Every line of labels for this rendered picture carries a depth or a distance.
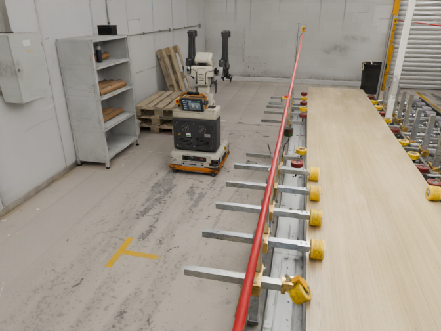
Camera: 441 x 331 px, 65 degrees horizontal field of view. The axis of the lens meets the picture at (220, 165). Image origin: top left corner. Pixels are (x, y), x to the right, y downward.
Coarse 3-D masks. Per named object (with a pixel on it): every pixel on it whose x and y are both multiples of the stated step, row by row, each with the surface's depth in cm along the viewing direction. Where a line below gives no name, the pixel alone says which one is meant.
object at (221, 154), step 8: (224, 144) 447; (176, 152) 421; (184, 152) 420; (192, 152) 419; (200, 152) 419; (208, 152) 419; (216, 152) 419; (224, 152) 444; (176, 160) 423; (216, 160) 411; (224, 160) 446; (176, 168) 427; (184, 168) 424; (192, 168) 422; (200, 168) 419; (208, 168) 417; (216, 168) 416
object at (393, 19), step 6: (390, 18) 414; (396, 18) 411; (390, 24) 416; (390, 30) 419; (390, 36) 421; (384, 54) 431; (384, 60) 433; (384, 66) 436; (378, 84) 448; (378, 90) 448; (378, 96) 452
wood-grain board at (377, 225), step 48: (336, 96) 422; (336, 144) 269; (384, 144) 270; (336, 192) 199; (384, 192) 199; (336, 240) 157; (384, 240) 157; (432, 240) 158; (336, 288) 130; (384, 288) 130; (432, 288) 130
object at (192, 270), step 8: (184, 272) 132; (192, 272) 131; (200, 272) 130; (208, 272) 129; (216, 272) 129; (224, 272) 129; (232, 272) 130; (224, 280) 129; (232, 280) 128; (240, 280) 127; (264, 280) 125; (272, 280) 125; (280, 280) 125; (272, 288) 125; (280, 288) 124
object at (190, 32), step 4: (188, 32) 427; (192, 32) 426; (188, 36) 429; (192, 36) 429; (188, 40) 430; (192, 40) 431; (188, 44) 431; (192, 44) 433; (188, 48) 432; (192, 48) 434; (188, 52) 433; (192, 52) 435; (188, 56) 434; (192, 56) 436; (192, 60) 435; (192, 64) 435
